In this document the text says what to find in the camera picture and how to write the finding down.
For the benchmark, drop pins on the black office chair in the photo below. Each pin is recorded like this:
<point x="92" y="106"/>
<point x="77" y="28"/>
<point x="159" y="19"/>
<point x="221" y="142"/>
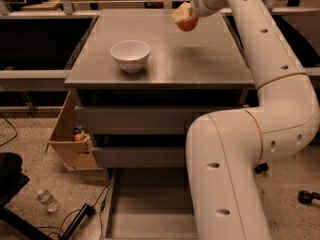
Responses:
<point x="12" y="180"/>

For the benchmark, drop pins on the grey drawer cabinet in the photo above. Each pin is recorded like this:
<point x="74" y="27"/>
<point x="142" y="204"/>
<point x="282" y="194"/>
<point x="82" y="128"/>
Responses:
<point x="138" y="84"/>

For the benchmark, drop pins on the cardboard box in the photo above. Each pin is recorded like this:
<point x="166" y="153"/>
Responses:
<point x="74" y="155"/>

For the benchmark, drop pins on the grey top drawer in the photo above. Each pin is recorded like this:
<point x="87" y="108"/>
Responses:
<point x="148" y="111"/>

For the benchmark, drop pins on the red apple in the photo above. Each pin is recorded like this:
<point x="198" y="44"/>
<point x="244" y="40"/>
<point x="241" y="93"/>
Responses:
<point x="188" y="24"/>

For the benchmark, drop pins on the white ceramic bowl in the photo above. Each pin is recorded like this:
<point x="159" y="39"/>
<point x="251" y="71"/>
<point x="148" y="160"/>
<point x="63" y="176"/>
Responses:
<point x="130" y="55"/>

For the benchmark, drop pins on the black table leg with caster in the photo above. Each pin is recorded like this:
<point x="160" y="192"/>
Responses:
<point x="261" y="168"/>

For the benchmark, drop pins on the black power strip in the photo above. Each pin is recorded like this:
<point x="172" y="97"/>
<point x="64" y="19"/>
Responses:
<point x="86" y="211"/>

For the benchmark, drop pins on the black caster wheel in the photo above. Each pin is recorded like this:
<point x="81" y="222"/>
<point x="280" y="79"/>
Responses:
<point x="305" y="197"/>

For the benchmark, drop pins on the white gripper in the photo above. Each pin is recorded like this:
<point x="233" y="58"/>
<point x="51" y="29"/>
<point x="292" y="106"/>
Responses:
<point x="199" y="4"/>

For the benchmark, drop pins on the clear plastic water bottle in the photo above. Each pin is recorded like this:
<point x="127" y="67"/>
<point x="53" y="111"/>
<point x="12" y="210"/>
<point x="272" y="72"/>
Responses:
<point x="47" y="200"/>

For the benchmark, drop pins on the grey bottom drawer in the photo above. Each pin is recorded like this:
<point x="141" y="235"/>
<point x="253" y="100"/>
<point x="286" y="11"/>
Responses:
<point x="148" y="204"/>

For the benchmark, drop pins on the grey drawer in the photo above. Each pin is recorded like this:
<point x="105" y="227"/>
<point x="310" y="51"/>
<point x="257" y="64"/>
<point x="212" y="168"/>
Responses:
<point x="148" y="204"/>
<point x="148" y="111"/>
<point x="139" y="151"/>

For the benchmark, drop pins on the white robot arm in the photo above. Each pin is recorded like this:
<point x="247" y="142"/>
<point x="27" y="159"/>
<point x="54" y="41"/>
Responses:
<point x="224" y="147"/>

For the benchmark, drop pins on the grey middle drawer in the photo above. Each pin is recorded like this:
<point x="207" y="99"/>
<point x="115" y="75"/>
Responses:
<point x="139" y="151"/>

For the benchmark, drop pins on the small orange fruit in box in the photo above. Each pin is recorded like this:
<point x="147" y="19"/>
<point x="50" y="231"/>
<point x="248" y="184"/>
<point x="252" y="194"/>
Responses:
<point x="78" y="137"/>

